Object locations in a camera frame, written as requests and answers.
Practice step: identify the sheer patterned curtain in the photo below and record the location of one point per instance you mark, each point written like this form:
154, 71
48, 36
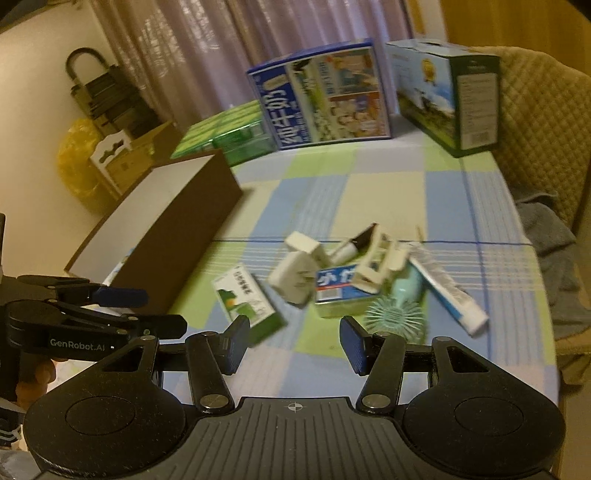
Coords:
184, 46

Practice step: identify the large white charger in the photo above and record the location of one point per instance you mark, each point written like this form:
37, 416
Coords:
291, 277

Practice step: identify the green landscape carton box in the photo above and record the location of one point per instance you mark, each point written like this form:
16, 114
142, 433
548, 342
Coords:
438, 92

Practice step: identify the small bottle with dark cap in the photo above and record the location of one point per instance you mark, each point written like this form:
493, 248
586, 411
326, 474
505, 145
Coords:
344, 251

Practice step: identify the teal round hairbrush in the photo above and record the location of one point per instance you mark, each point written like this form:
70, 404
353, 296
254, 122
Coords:
397, 314

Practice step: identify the brown storage box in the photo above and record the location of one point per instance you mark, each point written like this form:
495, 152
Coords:
198, 240

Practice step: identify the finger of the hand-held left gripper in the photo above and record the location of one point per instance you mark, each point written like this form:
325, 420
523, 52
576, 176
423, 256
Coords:
152, 323
120, 296

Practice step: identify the black folded hand cart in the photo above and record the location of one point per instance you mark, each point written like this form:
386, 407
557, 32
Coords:
111, 101

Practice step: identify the blue milk carton box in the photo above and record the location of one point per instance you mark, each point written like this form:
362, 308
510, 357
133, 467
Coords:
323, 92

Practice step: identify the brown cardboard box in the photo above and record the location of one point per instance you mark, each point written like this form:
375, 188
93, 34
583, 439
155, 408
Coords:
138, 157

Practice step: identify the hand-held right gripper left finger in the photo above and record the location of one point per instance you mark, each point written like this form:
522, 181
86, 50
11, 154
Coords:
236, 344

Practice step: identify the checked tablecloth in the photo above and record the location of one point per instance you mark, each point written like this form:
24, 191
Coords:
369, 184

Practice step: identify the chair with beige quilted cover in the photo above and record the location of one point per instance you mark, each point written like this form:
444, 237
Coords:
531, 115

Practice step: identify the white carved wooden panel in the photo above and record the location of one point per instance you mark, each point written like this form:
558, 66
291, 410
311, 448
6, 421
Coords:
108, 154

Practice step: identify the white toothpaste tube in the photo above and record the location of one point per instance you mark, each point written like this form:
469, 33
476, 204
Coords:
443, 286

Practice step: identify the green white small box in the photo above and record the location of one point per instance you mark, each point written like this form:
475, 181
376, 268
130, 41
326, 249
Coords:
240, 295

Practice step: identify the person's left hand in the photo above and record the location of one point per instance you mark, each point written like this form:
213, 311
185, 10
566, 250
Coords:
34, 381

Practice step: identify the blue soap box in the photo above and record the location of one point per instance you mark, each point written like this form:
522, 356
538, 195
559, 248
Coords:
337, 286

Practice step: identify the yellow plastic bag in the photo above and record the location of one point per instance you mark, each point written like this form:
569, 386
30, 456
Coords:
74, 161

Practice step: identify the grey cloth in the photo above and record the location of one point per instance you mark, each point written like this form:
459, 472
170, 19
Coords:
563, 277

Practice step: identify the green drink carton pack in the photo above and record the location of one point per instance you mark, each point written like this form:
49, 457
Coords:
221, 134

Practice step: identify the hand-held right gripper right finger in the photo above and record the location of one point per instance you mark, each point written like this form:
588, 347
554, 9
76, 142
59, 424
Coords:
353, 344

